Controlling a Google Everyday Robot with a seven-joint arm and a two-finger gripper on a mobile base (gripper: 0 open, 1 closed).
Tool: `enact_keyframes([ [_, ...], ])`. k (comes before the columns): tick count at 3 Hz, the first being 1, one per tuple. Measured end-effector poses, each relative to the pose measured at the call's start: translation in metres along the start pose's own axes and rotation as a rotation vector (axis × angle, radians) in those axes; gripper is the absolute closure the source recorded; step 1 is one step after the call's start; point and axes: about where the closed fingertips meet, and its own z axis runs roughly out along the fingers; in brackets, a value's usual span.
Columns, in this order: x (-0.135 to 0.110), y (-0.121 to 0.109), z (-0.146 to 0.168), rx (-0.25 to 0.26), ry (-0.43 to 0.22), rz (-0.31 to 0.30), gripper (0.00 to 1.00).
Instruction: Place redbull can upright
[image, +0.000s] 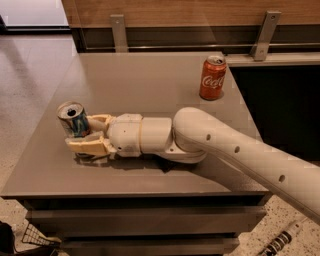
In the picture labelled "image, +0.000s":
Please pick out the black snack bar wrapper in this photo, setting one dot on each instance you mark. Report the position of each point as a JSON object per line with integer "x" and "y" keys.
{"x": 164, "y": 164}

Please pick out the blue silver redbull can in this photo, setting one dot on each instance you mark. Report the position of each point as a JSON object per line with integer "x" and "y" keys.
{"x": 73, "y": 119}

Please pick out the black wire basket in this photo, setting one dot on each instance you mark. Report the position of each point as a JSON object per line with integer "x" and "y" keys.
{"x": 34, "y": 237}

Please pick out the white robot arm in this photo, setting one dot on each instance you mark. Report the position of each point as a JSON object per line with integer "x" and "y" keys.
{"x": 189, "y": 137}

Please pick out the orange coca-cola can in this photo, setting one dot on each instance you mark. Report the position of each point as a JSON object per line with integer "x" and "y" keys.
{"x": 212, "y": 78}

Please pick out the white power strip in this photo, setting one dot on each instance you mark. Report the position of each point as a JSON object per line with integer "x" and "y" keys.
{"x": 283, "y": 239}

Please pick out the wooden wall panel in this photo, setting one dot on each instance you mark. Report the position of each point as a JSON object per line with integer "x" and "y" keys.
{"x": 183, "y": 13}

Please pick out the grey drawer cabinet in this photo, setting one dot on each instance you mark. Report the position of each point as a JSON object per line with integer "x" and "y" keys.
{"x": 130, "y": 206}

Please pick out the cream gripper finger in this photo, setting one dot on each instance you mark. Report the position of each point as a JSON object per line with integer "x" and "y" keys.
{"x": 100, "y": 122}
{"x": 95, "y": 144}

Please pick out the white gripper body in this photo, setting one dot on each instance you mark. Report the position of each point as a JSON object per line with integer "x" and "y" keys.
{"x": 125, "y": 134}

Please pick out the left metal wall bracket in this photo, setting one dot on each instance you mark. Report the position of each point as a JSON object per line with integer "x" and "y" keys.
{"x": 119, "y": 33}

